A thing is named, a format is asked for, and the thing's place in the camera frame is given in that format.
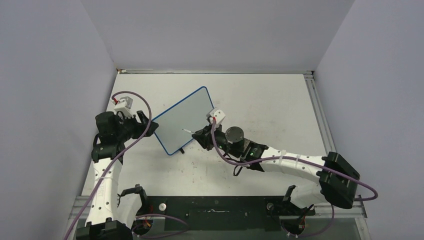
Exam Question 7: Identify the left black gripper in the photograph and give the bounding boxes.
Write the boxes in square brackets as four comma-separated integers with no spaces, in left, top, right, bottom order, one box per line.
[115,110,158,142]

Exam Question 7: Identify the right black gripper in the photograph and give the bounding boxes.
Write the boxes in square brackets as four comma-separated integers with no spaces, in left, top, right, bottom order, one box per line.
[193,121,242,159]

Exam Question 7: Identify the blue framed whiteboard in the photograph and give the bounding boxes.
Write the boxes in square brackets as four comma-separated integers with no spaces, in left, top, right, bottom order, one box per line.
[153,86,214,156]

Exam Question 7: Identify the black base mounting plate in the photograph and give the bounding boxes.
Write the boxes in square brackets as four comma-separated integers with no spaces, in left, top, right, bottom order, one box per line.
[137,196,316,232]

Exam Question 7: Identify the aluminium frame rail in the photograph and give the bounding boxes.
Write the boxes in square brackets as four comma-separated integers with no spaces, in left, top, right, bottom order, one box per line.
[69,196,367,219]
[303,71,337,153]

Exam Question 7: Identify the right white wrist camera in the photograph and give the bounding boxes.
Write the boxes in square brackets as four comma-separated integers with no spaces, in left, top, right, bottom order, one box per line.
[206,107,226,126]

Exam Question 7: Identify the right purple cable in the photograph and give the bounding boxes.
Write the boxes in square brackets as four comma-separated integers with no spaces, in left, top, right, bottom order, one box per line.
[210,118,379,238]

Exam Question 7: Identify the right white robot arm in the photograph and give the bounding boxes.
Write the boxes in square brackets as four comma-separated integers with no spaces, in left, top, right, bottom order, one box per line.
[191,125,360,214]

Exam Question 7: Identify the aluminium frame rail front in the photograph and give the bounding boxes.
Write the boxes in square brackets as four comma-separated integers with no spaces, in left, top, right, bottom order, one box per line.
[69,196,367,219]

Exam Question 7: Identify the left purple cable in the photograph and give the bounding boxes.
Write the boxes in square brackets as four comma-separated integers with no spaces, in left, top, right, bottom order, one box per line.
[62,91,153,240]

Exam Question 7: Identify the aluminium frame rail right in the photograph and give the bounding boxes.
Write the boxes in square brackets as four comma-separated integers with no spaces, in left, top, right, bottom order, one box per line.
[303,71,337,153]

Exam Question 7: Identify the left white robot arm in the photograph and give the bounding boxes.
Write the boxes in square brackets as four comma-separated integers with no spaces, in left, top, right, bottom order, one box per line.
[75,110,159,240]

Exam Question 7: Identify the purple cable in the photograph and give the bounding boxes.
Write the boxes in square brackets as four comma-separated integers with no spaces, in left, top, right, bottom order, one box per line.
[62,91,153,240]
[210,118,379,238]

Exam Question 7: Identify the red capped whiteboard marker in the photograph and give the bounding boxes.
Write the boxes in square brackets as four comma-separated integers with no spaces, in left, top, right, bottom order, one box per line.
[182,128,195,135]

